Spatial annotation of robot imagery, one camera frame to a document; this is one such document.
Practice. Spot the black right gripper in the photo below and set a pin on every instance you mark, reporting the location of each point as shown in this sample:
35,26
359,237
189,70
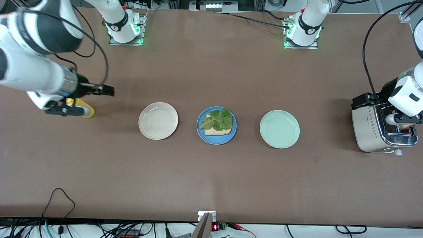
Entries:
84,88

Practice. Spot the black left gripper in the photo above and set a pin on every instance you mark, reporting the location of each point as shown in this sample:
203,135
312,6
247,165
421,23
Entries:
388,88

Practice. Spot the yellow mustard squeeze bottle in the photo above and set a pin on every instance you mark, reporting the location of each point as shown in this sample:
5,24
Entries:
87,110

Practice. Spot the light brown bread slice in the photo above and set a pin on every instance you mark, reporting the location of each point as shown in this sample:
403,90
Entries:
405,126

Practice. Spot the green lettuce leaf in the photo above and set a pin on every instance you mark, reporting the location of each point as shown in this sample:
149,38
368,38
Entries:
218,120

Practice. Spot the bread slice with dark crust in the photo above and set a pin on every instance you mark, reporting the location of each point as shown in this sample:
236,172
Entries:
218,133

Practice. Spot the beige round plate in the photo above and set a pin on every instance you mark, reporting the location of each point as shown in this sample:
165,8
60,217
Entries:
158,120

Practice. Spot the mint green round plate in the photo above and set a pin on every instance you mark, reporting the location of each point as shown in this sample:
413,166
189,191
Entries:
279,129

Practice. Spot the blue round plate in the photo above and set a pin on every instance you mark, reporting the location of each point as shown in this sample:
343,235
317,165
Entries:
211,140

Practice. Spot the cream and chrome toaster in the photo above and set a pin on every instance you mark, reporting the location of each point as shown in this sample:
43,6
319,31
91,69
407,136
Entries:
366,129

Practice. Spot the grey device with sockets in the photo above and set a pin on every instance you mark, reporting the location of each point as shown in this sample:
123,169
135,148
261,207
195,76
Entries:
213,6

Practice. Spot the orange power strip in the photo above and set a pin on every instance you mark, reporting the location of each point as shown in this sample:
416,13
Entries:
127,235

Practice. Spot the grey aluminium bar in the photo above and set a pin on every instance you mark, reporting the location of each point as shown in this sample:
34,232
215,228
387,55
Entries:
203,229

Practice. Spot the red LED display module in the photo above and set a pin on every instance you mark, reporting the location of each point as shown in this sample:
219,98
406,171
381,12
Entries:
214,227

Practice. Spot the red clip lead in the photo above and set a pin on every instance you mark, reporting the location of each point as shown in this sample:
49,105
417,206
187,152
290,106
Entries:
238,226

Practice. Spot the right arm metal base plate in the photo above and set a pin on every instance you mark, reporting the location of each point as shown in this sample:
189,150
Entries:
114,43

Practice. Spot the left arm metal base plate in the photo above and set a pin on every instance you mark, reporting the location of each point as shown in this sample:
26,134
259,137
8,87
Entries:
312,47

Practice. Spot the aluminium corner bracket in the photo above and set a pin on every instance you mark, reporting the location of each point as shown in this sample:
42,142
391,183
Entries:
403,16

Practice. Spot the white mounting bracket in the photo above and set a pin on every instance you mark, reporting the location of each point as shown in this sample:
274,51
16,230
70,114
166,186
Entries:
201,215

